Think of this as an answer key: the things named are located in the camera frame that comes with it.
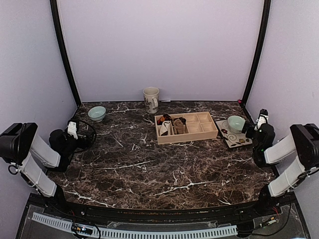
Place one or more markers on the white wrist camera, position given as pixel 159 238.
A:
pixel 262 118
pixel 72 129

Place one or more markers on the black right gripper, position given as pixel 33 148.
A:
pixel 249 125

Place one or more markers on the black front table rail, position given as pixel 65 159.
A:
pixel 240 213

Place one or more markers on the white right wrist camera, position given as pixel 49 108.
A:
pixel 262 118

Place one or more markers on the rolled white ribbed sock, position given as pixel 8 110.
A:
pixel 166 128

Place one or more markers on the black left corner post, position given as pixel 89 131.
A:
pixel 63 51

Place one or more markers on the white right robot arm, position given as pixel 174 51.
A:
pixel 298 151

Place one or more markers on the black corner post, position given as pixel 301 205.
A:
pixel 258 52
pixel 63 51

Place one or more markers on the beige ribbed sock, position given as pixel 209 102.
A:
pixel 178 127

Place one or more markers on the wooden compartment tray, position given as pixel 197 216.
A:
pixel 199 126

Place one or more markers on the black right corner post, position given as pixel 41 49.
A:
pixel 258 52

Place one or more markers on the rolled red argyle sock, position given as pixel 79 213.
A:
pixel 164 118

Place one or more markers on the pale green bowl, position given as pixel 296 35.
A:
pixel 236 124

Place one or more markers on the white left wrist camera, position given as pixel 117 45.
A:
pixel 72 129

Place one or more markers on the teal striped ceramic bowl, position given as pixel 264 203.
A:
pixel 97 113

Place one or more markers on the floral square plate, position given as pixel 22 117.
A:
pixel 232 140

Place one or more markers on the coral pattern ceramic mug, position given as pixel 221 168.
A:
pixel 151 99

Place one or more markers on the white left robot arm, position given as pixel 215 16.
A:
pixel 27 153

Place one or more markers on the green circuit board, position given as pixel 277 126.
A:
pixel 79 229

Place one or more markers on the white slotted cable duct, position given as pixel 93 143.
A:
pixel 119 230

